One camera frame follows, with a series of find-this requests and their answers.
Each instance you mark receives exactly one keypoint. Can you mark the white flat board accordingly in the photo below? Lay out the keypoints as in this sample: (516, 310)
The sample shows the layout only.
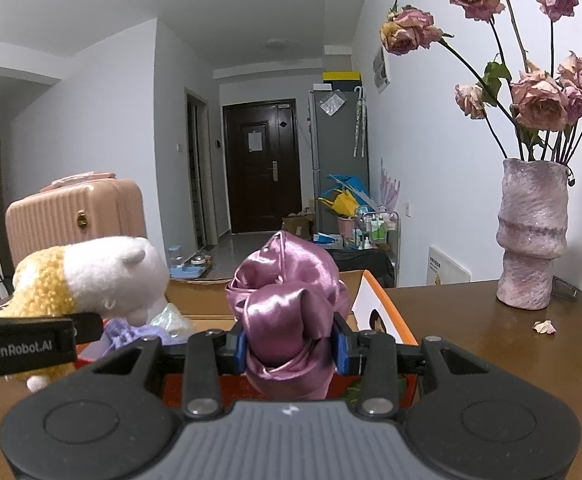
(448, 267)

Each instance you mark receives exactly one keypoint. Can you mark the wall poster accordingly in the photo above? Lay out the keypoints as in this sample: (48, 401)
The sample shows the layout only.
(381, 70)

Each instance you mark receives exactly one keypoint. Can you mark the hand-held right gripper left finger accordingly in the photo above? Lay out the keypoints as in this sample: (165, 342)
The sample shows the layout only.
(241, 355)

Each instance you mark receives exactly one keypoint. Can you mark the fallen pink petal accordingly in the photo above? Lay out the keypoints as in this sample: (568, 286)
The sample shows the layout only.
(543, 327)

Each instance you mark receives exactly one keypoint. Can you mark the white paper notice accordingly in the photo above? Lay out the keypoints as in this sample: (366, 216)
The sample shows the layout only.
(255, 141)

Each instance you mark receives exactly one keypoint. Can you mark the purple wall decoration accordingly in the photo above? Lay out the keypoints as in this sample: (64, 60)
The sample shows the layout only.
(390, 185)

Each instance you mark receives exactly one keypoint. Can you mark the pink bucket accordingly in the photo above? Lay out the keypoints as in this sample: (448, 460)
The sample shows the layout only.
(347, 225)

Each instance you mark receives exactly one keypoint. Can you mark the pink ribbed suitcase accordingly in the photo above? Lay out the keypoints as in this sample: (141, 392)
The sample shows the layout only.
(46, 220)

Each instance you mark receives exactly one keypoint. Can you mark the pink satin cloth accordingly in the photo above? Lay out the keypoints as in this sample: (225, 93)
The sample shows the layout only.
(281, 300)

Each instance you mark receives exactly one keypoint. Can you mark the lavender knitted plush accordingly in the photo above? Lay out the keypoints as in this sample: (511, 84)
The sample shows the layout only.
(121, 332)

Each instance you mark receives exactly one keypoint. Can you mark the bunch of dried pink roses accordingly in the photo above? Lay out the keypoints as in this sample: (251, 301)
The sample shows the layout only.
(536, 100)

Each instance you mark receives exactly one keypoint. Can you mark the brown cardboard box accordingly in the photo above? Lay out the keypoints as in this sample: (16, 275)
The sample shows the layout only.
(298, 226)

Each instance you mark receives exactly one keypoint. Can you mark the orange cardboard box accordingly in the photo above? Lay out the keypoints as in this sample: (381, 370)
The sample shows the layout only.
(201, 297)

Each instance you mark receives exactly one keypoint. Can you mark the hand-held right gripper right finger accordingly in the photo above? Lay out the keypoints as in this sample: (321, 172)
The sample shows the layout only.
(341, 350)

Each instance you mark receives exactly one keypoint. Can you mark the pink fuzzy vase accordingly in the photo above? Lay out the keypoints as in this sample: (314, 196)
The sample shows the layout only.
(531, 240)

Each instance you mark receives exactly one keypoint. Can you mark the white and yellow plush alpaca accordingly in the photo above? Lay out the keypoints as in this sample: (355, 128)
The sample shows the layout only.
(106, 270)

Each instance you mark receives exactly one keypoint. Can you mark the black eyeglasses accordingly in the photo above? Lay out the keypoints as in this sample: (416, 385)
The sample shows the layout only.
(565, 289)

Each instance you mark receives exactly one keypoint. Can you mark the clear plastic bag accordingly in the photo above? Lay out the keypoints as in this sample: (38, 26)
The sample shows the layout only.
(332, 104)

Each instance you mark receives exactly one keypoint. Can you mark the blue pet feeding tray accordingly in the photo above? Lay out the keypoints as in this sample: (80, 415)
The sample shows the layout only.
(188, 270)

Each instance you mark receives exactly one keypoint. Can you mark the yellow and black box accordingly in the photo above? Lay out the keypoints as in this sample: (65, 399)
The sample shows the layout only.
(341, 76)

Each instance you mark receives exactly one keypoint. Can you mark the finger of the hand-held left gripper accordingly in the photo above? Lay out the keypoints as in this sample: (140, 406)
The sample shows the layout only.
(88, 325)

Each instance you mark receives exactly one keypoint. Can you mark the black cloth covered chair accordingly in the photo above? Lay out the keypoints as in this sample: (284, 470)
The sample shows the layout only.
(366, 265)

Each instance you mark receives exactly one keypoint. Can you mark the white folded umbrella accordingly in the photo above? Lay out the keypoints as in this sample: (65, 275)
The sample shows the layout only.
(360, 120)

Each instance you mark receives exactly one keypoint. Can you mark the grey refrigerator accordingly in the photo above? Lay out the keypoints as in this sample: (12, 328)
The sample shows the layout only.
(336, 150)

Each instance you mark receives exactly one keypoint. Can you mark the white cart with bottles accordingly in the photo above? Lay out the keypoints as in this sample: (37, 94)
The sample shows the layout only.
(378, 227)

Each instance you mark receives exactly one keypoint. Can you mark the dark wooden entrance door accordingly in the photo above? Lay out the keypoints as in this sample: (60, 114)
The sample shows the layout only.
(241, 185)

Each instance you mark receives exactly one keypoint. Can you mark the blue plastic frame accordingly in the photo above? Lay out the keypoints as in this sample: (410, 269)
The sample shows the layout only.
(346, 182)

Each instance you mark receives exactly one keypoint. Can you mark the dark interior door frame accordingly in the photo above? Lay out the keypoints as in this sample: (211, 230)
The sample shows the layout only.
(190, 170)

